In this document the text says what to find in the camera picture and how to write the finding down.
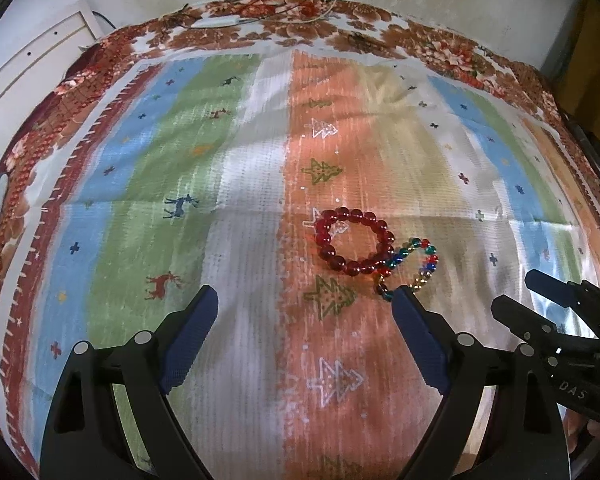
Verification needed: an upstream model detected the multicolour bead bracelet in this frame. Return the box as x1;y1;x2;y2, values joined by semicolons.
374;237;440;302

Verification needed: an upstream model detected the red bead bracelet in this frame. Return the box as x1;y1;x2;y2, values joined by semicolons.
313;206;398;276

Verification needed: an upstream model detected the person's right hand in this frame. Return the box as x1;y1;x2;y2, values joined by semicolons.
562;410;600;454

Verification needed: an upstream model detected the striped colourful cloth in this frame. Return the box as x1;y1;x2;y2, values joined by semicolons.
0;49;600;480

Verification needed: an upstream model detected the white wooden headboard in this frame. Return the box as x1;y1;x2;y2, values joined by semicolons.
0;0;102;126

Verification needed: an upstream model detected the floral brown bedsheet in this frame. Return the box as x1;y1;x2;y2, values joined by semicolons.
0;0;600;480

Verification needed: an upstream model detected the white power strip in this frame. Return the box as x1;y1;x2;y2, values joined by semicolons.
190;15;240;28

